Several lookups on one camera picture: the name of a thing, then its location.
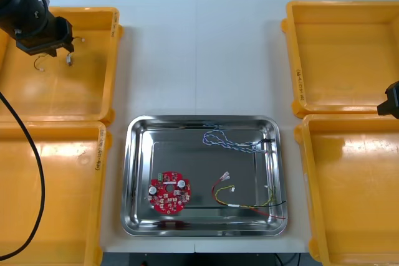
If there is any blue-white twisted wire harness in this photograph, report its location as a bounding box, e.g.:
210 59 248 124
202 121 276 155

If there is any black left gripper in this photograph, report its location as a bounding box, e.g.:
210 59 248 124
14 16 76 59

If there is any round red circuit board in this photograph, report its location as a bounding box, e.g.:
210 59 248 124
148 171 193 216

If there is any yellow-orange plastic bin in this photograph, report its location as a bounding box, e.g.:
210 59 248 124
0 121 109 266
280 0 399 120
0 6 125 125
294 113 399 266

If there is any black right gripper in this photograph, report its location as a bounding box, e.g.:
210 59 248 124
376 80 399 117

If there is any steel tray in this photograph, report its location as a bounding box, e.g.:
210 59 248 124
120 115 288 237

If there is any small metal solenoid with cable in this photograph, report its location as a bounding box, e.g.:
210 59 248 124
65 37 87 67

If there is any red green-yellow black wire harness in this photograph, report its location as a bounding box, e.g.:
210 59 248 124
211 171 288 220

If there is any thin grey wire harness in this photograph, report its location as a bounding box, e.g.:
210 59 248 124
33 55 49 73

